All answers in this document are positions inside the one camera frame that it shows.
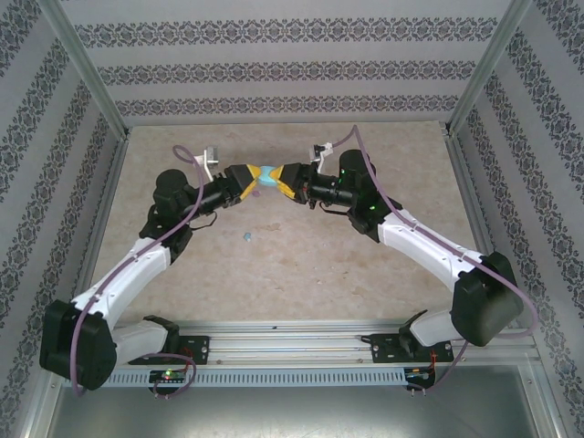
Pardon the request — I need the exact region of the blue and pink charging case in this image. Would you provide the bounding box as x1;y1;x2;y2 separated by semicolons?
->
257;164;280;189

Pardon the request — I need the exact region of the small circuit board green light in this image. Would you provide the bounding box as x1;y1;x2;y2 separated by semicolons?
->
149;369;187;384

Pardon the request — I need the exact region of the grey metal shelf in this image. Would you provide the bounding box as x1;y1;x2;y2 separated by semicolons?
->
20;385;567;438

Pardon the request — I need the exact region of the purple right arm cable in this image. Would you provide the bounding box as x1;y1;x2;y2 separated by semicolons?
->
330;124;539;397

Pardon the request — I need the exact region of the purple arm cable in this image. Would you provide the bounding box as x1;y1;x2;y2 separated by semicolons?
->
71;144;206;401
330;124;539;397

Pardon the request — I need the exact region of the aluminium side rail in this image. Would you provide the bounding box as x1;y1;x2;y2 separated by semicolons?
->
445;131;521;329
72;136;131;297

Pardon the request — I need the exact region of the aluminium frame post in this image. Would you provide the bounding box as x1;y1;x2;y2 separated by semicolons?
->
445;0;535;136
36;0;132;141

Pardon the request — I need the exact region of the aluminium mounting rail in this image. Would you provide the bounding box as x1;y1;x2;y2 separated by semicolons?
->
111;318;539;366

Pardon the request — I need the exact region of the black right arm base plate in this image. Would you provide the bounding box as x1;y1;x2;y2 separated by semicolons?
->
370;332;455;365

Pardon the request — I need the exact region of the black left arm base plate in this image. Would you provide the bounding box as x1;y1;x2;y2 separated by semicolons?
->
129;335;212;366

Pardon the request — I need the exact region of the white slotted cable duct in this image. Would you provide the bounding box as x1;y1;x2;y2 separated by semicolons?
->
107;367;412;389

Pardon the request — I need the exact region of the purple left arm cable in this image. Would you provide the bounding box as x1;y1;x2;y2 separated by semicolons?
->
71;144;206;401

